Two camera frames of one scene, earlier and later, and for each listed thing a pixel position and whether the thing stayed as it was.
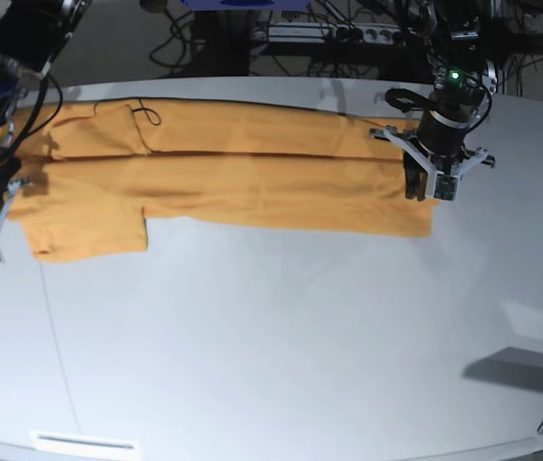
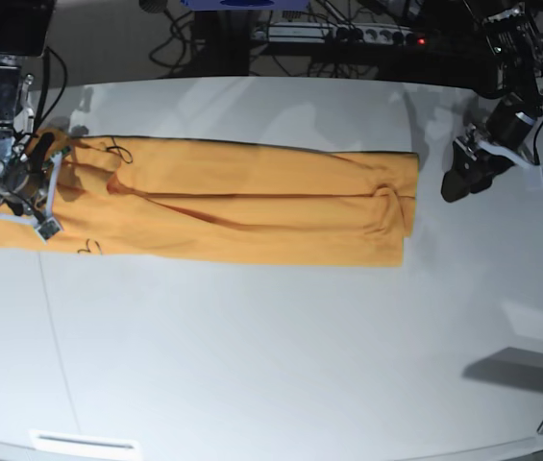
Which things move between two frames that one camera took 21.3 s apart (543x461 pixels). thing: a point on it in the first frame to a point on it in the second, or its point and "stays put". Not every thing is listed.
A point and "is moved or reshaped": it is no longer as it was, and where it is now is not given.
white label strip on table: (59, 441) stays put
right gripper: (441, 136) to (474, 171)
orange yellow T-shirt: (86, 177) is moved or reshaped
